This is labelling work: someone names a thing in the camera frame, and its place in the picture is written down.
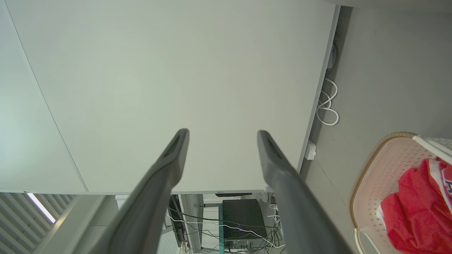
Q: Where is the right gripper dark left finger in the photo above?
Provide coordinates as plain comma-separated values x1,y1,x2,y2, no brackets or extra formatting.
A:
90,128,190,254

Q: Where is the large white partition panel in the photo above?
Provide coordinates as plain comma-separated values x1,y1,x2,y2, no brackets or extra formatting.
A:
0,0,341,195

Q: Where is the small white plastic box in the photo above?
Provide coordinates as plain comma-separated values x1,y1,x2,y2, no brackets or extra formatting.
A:
304,140,317,161

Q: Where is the black computer box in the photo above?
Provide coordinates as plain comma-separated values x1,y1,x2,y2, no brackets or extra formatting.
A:
222,199,268,240

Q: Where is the pale perforated laundry basket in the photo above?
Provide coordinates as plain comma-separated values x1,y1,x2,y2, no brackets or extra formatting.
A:
350,132,452,254

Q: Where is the looped white cable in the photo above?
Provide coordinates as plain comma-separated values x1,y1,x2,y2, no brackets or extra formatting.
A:
316,78,340,126

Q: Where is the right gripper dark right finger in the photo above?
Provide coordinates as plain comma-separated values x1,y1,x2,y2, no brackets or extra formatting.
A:
257,130,353,254

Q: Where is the thin black cable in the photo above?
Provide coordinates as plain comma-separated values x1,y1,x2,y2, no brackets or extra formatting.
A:
169,206,278,230

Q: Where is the white desk frame leg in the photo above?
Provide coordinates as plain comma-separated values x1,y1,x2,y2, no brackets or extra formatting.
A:
178,194,205,252

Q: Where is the thin white cable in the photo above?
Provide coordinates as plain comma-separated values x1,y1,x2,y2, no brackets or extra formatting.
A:
165,213,286,249

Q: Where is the red and white garment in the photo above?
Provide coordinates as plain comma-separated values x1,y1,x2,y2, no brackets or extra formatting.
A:
380,157,452,254

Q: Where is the long ceiling light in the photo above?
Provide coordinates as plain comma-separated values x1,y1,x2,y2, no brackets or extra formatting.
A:
26,193,56,223

